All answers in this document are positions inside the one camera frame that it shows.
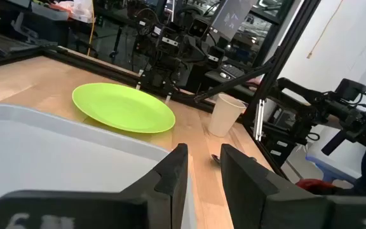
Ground orange cord on wall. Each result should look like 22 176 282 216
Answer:
306 0 344 60

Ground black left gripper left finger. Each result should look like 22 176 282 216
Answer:
0 142 190 229

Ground lime green plate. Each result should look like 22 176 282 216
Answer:
71 82 176 134

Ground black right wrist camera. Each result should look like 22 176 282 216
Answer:
335 78 366 102

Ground hanging yellow cable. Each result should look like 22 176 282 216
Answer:
86 0 95 57

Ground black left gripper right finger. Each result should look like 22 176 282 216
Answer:
220 144 366 229

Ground black computer keyboard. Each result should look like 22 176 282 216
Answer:
220 63 245 80

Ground beige paper cup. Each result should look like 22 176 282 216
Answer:
207 93 247 138

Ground silver clamp on frame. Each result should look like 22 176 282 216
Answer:
253 99 266 142

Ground black aluminium table frame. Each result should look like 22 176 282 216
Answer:
0 0 322 179

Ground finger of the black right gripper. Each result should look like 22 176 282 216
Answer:
277 78 323 109

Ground grey monitor panel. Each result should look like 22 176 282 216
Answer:
210 0 259 41

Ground white plastic bag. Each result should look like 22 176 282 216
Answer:
70 0 94 24

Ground red cloth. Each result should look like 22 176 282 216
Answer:
295 178 332 194

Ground grey plastic tray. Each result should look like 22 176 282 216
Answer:
0 103 197 229

